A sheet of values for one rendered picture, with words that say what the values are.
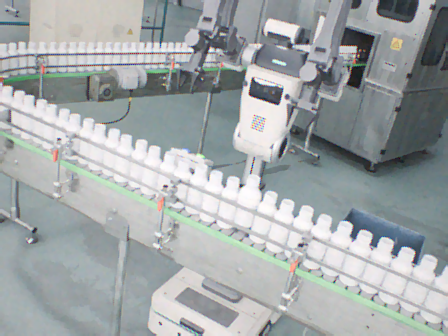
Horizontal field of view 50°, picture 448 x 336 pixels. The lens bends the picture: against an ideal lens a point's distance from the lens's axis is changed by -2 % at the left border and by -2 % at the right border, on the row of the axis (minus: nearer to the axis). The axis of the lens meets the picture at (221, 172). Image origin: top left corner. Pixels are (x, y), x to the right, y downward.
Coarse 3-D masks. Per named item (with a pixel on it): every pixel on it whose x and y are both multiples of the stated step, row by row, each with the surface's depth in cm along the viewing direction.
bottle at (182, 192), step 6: (180, 162) 154; (186, 162) 155; (180, 168) 154; (186, 168) 154; (174, 174) 155; (180, 174) 154; (186, 174) 154; (186, 180) 155; (180, 186) 155; (186, 186) 156; (180, 192) 156; (186, 192) 157; (180, 198) 157; (174, 204) 158; (180, 204) 158
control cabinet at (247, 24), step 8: (208, 0) 720; (240, 0) 714; (248, 0) 725; (256, 0) 736; (240, 8) 721; (248, 8) 732; (256, 8) 744; (240, 16) 728; (248, 16) 739; (256, 16) 751; (240, 24) 735; (248, 24) 747; (256, 24) 759; (240, 32) 743; (248, 32) 754; (256, 32) 766; (248, 40) 762
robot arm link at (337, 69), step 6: (348, 0) 173; (348, 6) 173; (348, 12) 175; (342, 18) 174; (342, 24) 174; (342, 30) 175; (336, 36) 174; (336, 42) 174; (336, 48) 174; (336, 54) 174; (336, 60) 179; (342, 60) 175; (336, 66) 173; (336, 72) 173; (336, 78) 175
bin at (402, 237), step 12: (348, 216) 196; (360, 216) 195; (372, 216) 193; (336, 228) 177; (360, 228) 197; (372, 228) 194; (384, 228) 192; (396, 228) 190; (372, 240) 196; (396, 240) 191; (408, 240) 189; (420, 240) 186; (396, 252) 192; (420, 252) 174
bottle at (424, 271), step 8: (424, 256) 127; (424, 264) 126; (432, 264) 125; (416, 272) 127; (424, 272) 126; (432, 272) 127; (408, 280) 131; (424, 280) 126; (432, 280) 126; (408, 288) 130; (416, 288) 128; (424, 288) 127; (408, 296) 130; (416, 296) 128; (424, 296) 129; (400, 304) 133; (408, 304) 130
